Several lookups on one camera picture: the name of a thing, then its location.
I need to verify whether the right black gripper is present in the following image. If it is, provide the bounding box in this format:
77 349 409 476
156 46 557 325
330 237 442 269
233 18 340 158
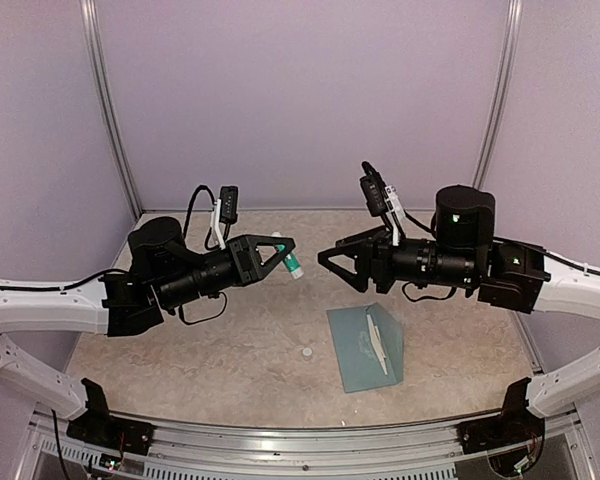
317 224 479 295

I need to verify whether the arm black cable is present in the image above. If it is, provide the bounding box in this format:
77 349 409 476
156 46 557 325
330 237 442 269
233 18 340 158
360 160 600 304
0 184 229 326

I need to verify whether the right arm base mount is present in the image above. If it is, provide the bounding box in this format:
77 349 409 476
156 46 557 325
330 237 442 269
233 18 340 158
457 377 545 454

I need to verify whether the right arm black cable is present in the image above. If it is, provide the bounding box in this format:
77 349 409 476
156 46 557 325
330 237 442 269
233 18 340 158
360 160 600 304

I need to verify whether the aluminium frame post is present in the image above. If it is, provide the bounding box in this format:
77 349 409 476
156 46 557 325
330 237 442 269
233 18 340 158
79 0 143 220
472 0 524 190

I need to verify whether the right aluminium frame post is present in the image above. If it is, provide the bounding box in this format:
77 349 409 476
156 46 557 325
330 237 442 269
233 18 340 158
472 0 524 190

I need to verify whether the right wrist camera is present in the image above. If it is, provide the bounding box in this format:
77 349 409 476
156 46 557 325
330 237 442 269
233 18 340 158
360 173 407 246

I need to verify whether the front aluminium rail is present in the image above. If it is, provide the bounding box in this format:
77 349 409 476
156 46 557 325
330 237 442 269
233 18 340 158
27 409 594 480

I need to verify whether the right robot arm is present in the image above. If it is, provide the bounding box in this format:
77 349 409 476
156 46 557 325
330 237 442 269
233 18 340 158
318 185 600 320

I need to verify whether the white letter sheet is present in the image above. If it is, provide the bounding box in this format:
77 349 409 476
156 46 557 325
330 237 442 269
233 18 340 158
366 313 388 376

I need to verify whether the white green glue stick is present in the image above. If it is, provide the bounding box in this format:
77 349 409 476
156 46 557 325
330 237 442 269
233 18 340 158
272 231 304 280

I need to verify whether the left aluminium frame post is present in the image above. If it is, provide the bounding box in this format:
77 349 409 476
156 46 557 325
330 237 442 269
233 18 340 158
79 0 143 220

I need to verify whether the teal blue envelope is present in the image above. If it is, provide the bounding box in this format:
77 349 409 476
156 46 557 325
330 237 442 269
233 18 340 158
327 303 404 393

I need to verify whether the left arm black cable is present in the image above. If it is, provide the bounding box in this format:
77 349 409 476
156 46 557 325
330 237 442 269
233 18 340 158
0 184 229 326

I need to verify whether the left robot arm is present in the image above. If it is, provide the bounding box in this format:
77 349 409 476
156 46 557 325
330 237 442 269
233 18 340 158
0 216 295 445

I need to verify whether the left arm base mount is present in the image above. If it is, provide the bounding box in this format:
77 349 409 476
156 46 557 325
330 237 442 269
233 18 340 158
67 378 155 456

